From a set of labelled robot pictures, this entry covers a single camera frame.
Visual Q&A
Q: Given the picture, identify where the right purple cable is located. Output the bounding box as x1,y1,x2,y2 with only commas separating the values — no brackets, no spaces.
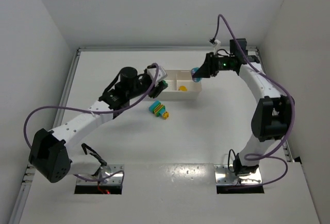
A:
209,14,296,188

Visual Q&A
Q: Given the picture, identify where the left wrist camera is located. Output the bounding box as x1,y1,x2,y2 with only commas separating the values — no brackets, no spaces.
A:
146,65,168,82

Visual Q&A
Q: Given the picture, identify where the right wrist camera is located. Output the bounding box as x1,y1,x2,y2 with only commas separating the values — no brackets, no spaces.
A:
209,38,221,54

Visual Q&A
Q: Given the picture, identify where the yellow curved lego brick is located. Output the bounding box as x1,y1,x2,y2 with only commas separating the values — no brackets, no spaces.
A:
178,85,188,92

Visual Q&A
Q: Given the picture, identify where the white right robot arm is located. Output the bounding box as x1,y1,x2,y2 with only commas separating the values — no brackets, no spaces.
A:
191,39,292,176

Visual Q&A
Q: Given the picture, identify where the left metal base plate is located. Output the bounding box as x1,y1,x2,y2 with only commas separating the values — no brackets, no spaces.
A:
76,164,124,186

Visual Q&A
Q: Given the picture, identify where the metal base plate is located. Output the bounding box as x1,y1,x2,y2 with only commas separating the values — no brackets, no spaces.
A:
76,164,124,186
214,164,262,186

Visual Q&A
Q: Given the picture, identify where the teal green lego stack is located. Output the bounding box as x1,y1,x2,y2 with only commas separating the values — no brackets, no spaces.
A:
191,67,202,83

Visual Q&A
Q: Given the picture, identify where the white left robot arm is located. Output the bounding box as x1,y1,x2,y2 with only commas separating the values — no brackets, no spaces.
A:
28,63,168,183

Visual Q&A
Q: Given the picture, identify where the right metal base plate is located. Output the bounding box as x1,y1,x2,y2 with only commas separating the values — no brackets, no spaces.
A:
214,164,262,186

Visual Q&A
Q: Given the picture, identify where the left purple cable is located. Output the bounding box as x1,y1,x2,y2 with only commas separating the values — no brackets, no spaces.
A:
23,62,159,183

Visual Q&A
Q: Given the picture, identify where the purple cable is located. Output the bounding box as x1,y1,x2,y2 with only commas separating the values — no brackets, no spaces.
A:
209,14,296,188
23,62,159,183

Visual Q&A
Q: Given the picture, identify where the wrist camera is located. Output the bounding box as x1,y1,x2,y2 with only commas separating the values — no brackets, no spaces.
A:
146,65,168,82
209,38,221,54

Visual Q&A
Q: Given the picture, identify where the white divided container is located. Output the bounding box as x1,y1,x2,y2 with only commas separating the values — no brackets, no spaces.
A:
157,70,202,101

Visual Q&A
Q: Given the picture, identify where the bee lego stack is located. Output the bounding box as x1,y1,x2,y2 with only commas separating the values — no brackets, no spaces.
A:
149,100,169,119

